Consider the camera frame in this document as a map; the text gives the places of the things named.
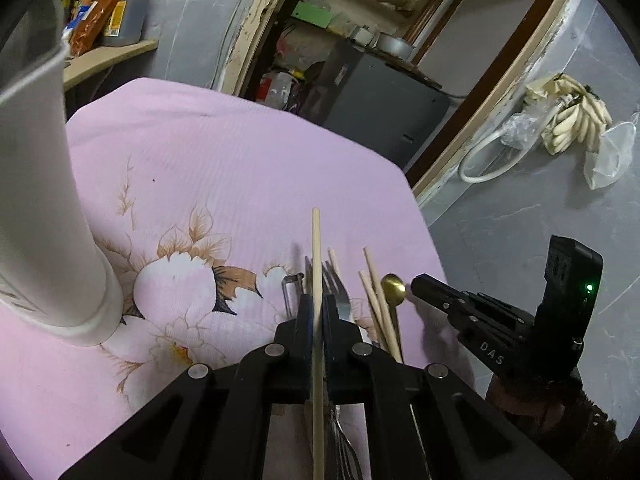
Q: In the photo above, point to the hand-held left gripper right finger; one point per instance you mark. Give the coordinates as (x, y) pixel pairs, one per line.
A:
(330, 312)

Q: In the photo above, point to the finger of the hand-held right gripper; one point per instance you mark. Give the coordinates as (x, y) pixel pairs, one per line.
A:
(432, 292)

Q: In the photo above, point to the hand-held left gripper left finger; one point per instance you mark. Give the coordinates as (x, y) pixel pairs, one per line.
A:
(306, 312)

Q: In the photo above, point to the steel fork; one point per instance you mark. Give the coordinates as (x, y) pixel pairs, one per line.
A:
(308, 275)
(344, 302)

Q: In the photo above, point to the steel peeler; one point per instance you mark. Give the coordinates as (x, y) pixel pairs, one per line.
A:
(287, 295)

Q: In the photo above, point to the gold spoon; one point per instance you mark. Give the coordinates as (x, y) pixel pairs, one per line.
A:
(393, 287)

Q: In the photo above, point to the white plastic utensil holder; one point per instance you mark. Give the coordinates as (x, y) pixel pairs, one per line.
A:
(45, 210)

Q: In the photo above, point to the pink floral cloth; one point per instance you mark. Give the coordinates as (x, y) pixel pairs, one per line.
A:
(225, 160)

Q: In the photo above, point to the clear plastic bag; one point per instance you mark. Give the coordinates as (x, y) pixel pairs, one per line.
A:
(520, 130)

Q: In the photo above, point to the grey washing machine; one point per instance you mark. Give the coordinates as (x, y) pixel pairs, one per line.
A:
(375, 110)

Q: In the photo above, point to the white mesh bag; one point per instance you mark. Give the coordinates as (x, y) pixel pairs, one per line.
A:
(607, 157)

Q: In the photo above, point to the cream rubber gloves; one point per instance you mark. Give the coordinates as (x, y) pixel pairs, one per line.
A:
(575, 115)

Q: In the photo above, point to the white plastic jug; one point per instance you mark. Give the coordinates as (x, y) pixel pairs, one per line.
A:
(275, 87)

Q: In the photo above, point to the metal pot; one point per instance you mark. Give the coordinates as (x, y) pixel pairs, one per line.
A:
(395, 46)

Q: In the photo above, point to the green box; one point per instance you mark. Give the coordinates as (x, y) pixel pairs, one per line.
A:
(315, 14)

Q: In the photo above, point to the beige kitchen countertop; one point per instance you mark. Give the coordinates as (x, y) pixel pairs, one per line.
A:
(115, 55)

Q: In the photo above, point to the large brown liquid jug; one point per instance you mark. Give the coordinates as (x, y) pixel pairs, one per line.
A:
(132, 15)

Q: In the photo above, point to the orange snack packet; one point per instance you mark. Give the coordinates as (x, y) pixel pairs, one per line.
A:
(100, 12)

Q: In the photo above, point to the blue and white packet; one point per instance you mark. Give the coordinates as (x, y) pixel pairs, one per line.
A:
(75, 22)

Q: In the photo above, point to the wooden door frame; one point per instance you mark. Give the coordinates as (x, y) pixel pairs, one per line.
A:
(500, 90)

